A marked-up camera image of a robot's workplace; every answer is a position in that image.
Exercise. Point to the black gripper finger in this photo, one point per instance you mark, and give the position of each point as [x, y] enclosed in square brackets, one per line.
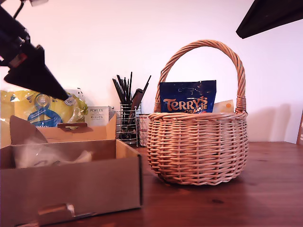
[267, 16]
[35, 75]

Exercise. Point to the white Galaxy mini eggs bag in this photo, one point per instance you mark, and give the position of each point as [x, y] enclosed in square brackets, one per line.
[35, 156]

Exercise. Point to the blue Terry's mini eggs bag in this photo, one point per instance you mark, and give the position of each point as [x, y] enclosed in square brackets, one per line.
[187, 97]

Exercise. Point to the brown cardboard box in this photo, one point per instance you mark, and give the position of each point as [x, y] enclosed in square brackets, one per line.
[71, 184]

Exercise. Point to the white Porlex box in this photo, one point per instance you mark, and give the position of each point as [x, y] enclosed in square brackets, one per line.
[98, 116]

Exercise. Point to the yellow plastic paper roll pack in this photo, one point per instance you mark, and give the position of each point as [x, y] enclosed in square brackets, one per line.
[21, 106]

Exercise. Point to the black chopstick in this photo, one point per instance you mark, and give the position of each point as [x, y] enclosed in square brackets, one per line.
[130, 87]
[146, 84]
[117, 91]
[120, 87]

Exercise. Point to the brown wooden spatula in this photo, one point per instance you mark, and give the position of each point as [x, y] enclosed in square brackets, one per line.
[137, 99]

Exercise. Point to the brown board with white dots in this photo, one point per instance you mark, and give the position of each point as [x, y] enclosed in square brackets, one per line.
[300, 132]

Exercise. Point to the white tin can red lines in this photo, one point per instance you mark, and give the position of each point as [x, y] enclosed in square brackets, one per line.
[143, 130]

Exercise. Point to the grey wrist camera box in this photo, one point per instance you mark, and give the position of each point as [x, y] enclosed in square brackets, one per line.
[39, 2]

